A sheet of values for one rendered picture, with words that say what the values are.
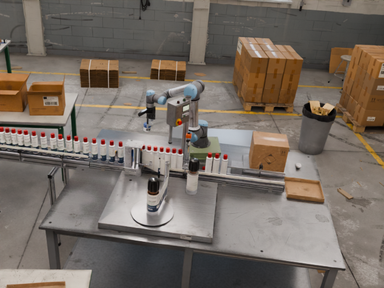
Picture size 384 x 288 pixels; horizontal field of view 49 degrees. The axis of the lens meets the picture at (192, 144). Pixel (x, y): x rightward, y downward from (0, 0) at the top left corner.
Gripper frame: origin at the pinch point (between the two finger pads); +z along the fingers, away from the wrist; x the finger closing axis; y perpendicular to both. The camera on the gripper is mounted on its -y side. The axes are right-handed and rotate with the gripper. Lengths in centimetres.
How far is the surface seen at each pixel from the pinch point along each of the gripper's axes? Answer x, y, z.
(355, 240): -43, 215, 101
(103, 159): -48, -36, 8
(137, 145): -63, -7, -15
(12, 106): 62, -143, 15
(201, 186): -80, 46, 12
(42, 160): -42, -88, 16
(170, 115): -53, 19, -38
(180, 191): -87, 28, 12
